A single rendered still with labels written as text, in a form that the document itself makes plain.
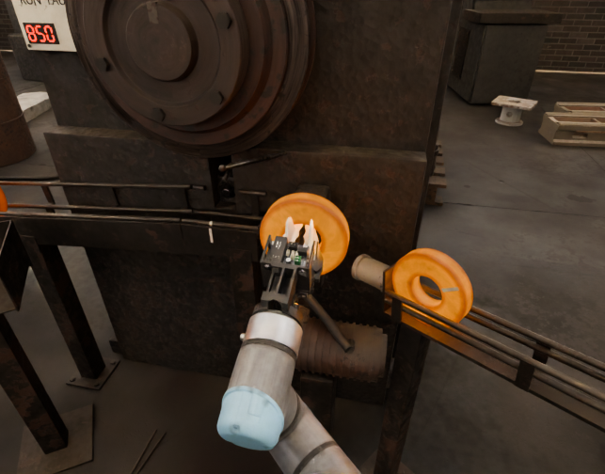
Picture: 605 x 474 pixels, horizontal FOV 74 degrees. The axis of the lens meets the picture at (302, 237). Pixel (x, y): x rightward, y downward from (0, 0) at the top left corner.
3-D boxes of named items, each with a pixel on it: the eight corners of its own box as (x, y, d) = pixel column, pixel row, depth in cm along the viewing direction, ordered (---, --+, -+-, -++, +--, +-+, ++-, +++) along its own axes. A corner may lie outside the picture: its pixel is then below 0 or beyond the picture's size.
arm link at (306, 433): (303, 497, 55) (278, 476, 47) (260, 432, 62) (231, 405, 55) (345, 453, 57) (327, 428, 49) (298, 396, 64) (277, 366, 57)
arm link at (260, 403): (230, 449, 51) (199, 426, 45) (254, 365, 58) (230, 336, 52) (289, 458, 48) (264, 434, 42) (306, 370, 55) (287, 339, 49)
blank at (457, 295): (419, 321, 86) (410, 328, 84) (390, 254, 85) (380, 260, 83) (486, 319, 73) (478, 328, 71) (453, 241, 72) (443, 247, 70)
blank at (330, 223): (258, 192, 71) (252, 200, 68) (347, 191, 67) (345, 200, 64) (271, 265, 78) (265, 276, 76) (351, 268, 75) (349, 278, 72)
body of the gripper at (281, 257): (318, 237, 59) (302, 308, 52) (318, 271, 66) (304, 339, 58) (267, 230, 60) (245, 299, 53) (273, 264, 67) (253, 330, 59)
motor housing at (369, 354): (298, 428, 129) (297, 303, 99) (368, 442, 125) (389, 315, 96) (289, 469, 118) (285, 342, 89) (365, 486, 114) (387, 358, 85)
